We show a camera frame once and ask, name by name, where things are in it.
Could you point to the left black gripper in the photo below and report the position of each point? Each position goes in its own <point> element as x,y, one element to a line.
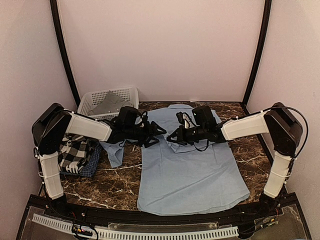
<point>150,133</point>

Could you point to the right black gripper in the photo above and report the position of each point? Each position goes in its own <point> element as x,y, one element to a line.
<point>181,138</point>

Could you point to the light blue long sleeve shirt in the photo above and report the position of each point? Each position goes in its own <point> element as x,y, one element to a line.
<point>191,179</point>

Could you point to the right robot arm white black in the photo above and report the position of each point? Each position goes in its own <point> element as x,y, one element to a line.
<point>277,121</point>

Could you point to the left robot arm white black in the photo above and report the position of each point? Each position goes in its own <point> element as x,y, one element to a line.
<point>50,128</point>

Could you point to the grey shirt in basket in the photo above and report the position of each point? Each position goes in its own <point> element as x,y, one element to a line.
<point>112,103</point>

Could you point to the white plastic mesh basket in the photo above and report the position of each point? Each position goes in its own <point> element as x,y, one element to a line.
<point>91,99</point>

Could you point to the blue checked folded shirt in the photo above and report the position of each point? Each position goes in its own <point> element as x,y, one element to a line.
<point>90,169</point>

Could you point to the black white plaid folded shirt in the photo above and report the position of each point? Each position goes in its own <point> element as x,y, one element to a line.
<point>74,153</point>

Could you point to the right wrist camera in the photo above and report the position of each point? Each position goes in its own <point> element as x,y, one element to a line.
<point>185,120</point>

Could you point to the white slotted cable duct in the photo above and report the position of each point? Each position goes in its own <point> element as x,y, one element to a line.
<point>121,231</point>

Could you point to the right black frame post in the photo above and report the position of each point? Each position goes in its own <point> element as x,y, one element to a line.
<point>258,53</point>

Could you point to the black frame post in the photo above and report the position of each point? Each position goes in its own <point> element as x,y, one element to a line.
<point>258,53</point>
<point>63,51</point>

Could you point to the left black frame post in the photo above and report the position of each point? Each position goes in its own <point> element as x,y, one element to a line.
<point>63,51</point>

